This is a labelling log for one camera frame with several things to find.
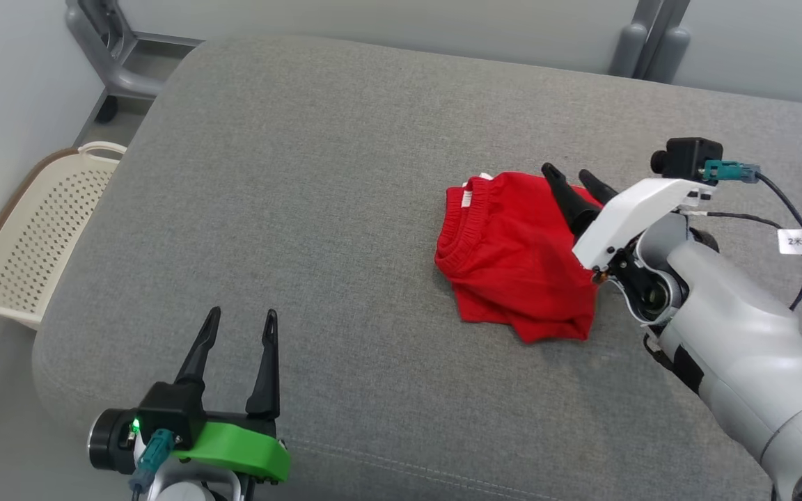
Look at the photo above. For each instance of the cream perforated laundry basket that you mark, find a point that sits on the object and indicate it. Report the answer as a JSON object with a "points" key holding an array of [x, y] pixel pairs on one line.
{"points": [[32, 236]]}

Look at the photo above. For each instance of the grey fabric sofa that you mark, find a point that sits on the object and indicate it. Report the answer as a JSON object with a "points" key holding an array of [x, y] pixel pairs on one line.
{"points": [[303, 209]]}

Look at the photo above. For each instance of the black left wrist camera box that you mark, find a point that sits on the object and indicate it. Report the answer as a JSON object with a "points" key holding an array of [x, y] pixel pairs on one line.
{"points": [[171, 414]]}

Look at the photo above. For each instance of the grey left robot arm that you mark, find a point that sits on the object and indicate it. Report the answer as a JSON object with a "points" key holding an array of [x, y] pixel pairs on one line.
{"points": [[185, 487]]}

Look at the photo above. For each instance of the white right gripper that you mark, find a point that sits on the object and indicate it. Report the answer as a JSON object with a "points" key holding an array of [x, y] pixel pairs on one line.
{"points": [[641, 209]]}

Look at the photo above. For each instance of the red and white shorts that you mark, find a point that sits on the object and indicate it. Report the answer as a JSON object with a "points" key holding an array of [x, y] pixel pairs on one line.
{"points": [[512, 264]]}

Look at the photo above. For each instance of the grey metal frame post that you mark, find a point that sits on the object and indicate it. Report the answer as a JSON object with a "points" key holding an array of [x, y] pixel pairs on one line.
{"points": [[651, 49]]}

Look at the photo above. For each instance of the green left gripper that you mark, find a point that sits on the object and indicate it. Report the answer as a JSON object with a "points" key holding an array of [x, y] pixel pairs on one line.
{"points": [[241, 449]]}

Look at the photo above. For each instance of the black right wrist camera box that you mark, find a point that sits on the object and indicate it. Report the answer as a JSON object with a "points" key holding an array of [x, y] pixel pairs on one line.
{"points": [[690, 158]]}

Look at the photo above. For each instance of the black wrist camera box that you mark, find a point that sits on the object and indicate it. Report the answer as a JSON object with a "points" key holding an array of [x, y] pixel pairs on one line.
{"points": [[171, 414], [690, 158]]}

